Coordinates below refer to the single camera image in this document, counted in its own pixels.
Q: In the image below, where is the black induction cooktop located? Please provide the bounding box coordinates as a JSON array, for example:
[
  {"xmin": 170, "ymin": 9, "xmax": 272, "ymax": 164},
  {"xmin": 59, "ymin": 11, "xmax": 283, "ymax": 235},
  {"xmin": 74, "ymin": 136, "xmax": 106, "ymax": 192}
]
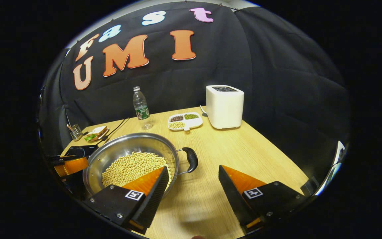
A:
[{"xmin": 60, "ymin": 144, "xmax": 99, "ymax": 158}]

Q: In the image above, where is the wire mesh holder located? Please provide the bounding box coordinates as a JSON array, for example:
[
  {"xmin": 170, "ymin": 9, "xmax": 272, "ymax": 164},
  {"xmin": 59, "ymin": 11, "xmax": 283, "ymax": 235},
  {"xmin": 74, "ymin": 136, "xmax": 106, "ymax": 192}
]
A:
[{"xmin": 67, "ymin": 123, "xmax": 83, "ymax": 141}]

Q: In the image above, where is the white divided dish of beans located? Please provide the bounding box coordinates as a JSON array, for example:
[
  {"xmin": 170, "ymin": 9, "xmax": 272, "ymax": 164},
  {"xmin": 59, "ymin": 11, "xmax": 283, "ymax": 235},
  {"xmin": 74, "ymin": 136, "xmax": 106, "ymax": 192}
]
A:
[{"xmin": 167, "ymin": 112, "xmax": 204, "ymax": 132}]

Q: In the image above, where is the white toaster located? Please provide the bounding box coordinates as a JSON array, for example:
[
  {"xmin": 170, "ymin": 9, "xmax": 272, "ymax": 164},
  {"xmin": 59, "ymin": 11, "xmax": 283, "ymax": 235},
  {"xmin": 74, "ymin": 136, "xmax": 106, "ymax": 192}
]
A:
[{"xmin": 206, "ymin": 85, "xmax": 244, "ymax": 130}]

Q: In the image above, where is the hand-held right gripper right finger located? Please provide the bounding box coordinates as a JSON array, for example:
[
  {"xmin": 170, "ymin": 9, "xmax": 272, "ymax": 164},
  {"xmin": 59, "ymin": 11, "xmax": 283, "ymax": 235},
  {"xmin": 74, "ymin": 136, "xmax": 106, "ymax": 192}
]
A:
[{"xmin": 218, "ymin": 165, "xmax": 311, "ymax": 234}]

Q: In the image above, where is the sandwich with lettuce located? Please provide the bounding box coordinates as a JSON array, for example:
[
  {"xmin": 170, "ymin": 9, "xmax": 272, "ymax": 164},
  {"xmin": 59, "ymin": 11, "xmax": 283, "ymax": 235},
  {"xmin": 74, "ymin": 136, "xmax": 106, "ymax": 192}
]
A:
[{"xmin": 84, "ymin": 125, "xmax": 108, "ymax": 142}]

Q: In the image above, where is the steel pot with black handles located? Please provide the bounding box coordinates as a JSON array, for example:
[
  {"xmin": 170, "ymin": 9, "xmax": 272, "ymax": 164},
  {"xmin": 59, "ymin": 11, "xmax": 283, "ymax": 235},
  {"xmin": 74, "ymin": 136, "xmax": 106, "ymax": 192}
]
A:
[{"xmin": 83, "ymin": 133, "xmax": 199, "ymax": 199}]

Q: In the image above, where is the black table bracket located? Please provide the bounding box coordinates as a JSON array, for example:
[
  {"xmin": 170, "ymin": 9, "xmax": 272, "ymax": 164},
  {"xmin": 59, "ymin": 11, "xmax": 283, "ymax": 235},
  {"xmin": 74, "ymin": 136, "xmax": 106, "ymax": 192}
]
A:
[{"xmin": 300, "ymin": 179, "xmax": 320, "ymax": 197}]

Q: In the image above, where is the white plate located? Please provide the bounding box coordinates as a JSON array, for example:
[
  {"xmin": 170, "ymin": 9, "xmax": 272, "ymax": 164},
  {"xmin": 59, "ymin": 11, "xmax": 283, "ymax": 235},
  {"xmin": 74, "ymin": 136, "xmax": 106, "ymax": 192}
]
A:
[{"xmin": 88, "ymin": 129, "xmax": 109, "ymax": 143}]

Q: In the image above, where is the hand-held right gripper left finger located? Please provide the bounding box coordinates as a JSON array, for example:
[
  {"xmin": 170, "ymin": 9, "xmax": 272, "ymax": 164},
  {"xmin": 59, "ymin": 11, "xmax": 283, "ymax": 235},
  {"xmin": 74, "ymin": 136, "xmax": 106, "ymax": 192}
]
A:
[{"xmin": 84, "ymin": 166, "xmax": 170, "ymax": 234}]

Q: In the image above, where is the black power cable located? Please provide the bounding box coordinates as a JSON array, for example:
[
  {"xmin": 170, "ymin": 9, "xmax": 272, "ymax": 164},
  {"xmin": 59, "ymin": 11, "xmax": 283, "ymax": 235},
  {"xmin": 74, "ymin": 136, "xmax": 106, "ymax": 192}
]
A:
[{"xmin": 100, "ymin": 118, "xmax": 130, "ymax": 145}]

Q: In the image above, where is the clear plastic water bottle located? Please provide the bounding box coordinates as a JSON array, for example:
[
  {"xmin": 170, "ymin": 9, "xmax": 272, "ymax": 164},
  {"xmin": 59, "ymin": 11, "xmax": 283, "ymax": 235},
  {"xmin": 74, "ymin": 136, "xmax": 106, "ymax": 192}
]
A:
[{"xmin": 133, "ymin": 86, "xmax": 153, "ymax": 130}]

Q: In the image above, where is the pile of soybeans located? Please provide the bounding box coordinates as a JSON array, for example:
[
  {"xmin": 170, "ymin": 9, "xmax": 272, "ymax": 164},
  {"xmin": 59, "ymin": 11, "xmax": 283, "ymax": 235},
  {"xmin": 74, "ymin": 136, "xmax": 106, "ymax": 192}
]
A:
[{"xmin": 101, "ymin": 152, "xmax": 172, "ymax": 191}]

